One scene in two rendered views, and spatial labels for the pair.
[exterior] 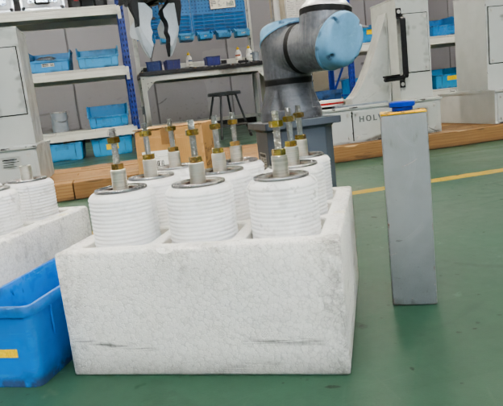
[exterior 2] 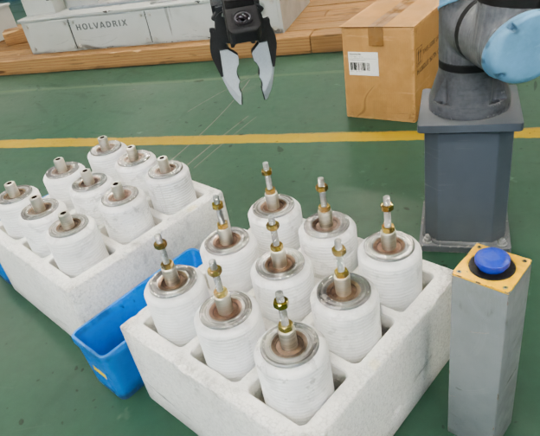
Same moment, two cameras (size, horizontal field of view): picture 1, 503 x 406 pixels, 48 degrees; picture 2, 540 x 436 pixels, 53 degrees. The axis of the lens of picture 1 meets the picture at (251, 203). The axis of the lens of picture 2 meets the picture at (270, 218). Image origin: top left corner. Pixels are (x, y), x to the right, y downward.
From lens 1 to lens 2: 0.64 m
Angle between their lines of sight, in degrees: 39
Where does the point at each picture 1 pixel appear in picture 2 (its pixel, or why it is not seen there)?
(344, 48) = (524, 64)
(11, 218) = (136, 226)
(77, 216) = (208, 205)
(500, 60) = not seen: outside the picture
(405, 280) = (460, 420)
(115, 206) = (157, 310)
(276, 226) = (270, 398)
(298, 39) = (469, 33)
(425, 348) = not seen: outside the picture
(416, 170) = (486, 343)
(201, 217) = (215, 354)
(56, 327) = not seen: hidden behind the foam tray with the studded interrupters
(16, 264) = (135, 272)
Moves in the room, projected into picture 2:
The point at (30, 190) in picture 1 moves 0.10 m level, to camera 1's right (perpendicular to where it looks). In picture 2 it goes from (161, 188) to (200, 194)
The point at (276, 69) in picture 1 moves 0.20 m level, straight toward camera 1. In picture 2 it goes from (447, 52) to (408, 95)
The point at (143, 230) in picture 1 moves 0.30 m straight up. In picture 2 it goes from (184, 329) to (124, 154)
